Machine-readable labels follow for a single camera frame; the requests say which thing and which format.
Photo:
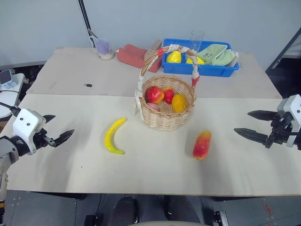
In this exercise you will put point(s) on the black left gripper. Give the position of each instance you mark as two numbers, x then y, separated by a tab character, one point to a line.
40	141

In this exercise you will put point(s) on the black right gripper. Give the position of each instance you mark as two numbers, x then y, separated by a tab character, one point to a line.
279	134

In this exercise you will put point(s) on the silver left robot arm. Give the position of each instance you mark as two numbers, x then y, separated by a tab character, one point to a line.
5	147

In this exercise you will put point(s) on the orange toy fruit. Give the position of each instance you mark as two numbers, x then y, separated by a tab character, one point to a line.
179	103

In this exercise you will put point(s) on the small black clip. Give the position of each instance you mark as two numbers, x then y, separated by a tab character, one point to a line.
88	85

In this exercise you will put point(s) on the yellow toy banana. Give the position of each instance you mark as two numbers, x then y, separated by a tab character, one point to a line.
110	139

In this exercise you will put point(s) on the red yellow toy mango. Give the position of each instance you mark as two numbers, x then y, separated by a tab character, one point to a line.
202	146

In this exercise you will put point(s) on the white device on stand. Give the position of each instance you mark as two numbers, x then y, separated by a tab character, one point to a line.
5	78

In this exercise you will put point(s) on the white cloth in bin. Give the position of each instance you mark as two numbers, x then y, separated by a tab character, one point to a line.
235	57

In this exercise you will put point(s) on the blue plastic bin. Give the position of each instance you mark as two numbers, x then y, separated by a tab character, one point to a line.
200	70

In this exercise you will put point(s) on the green folded cloth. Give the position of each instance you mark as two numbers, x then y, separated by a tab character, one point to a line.
215	55

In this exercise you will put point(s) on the glass jar with purple scoop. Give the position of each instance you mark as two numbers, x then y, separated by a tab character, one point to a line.
103	49

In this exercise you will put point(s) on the pink toy peach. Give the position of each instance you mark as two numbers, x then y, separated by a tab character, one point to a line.
152	106

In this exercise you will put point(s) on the red toy apple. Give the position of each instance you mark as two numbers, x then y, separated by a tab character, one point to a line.
154	94

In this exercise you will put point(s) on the clear plastic cup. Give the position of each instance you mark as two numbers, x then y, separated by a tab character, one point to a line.
197	40

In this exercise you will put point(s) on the dark rounded shape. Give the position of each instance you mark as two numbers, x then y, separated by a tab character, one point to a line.
125	209

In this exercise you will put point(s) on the black metal pole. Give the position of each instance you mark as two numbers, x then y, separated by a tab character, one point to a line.
84	16

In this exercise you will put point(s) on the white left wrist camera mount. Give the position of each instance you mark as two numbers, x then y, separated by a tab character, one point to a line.
24	124

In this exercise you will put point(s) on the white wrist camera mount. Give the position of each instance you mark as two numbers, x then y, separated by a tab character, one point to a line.
24	124
292	106

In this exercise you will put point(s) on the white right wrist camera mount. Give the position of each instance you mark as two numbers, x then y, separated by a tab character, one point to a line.
292	106

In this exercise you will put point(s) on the black metal frame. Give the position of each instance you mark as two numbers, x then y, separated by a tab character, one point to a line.
282	51

